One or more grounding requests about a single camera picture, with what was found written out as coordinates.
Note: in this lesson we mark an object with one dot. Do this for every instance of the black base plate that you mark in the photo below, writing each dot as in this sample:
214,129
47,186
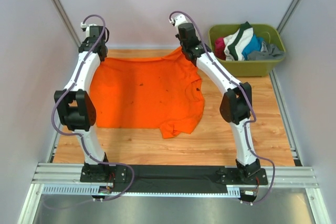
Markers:
169,179

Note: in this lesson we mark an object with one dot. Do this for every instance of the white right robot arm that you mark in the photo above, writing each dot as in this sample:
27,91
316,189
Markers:
235,107

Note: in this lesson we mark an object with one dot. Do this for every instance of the blue shirt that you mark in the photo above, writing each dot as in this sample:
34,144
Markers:
254,45

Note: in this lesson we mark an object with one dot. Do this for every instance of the left aluminium corner post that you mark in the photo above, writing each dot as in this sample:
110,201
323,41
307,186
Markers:
66,21

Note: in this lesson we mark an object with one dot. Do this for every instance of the orange t shirt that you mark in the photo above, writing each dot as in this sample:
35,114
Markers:
148,93

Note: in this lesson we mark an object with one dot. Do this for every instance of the grey shirt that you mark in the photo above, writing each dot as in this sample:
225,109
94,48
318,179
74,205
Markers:
268,52

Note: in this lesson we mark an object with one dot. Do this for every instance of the olive green plastic bin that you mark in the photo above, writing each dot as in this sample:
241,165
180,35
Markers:
252,68

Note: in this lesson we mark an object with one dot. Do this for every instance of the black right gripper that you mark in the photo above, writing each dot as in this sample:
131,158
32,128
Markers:
178,36

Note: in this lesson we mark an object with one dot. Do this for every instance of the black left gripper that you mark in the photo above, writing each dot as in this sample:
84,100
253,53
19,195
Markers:
85,42

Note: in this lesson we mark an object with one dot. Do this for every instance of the magenta shirt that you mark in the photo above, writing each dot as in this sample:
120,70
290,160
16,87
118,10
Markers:
219,47

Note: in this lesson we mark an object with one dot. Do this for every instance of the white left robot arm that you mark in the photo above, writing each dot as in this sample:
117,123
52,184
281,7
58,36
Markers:
75,108

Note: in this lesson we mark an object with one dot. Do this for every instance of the white and green shirt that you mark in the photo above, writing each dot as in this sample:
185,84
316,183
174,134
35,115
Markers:
237,42

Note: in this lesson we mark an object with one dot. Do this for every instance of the aluminium front rail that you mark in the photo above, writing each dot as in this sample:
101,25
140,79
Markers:
285,176

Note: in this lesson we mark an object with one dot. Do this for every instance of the slotted cable duct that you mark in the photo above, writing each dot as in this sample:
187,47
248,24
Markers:
95,190

